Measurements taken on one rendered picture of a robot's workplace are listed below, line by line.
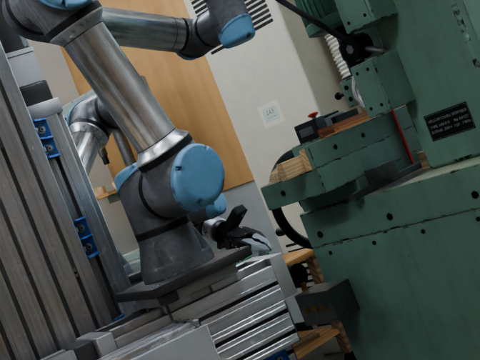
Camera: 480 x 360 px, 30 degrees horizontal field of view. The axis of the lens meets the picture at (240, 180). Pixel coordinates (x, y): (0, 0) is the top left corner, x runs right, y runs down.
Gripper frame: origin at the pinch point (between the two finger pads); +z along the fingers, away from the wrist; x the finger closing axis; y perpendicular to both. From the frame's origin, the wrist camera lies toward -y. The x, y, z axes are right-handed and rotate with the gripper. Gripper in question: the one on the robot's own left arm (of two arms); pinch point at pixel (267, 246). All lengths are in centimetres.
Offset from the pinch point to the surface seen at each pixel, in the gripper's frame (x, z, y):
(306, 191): 23, 35, -36
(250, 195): -128, -138, 72
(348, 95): -4, 25, -50
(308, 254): -80, -55, 56
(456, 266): 14, 71, -27
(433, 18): 3, 53, -76
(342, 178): 17, 41, -39
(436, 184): 14, 64, -44
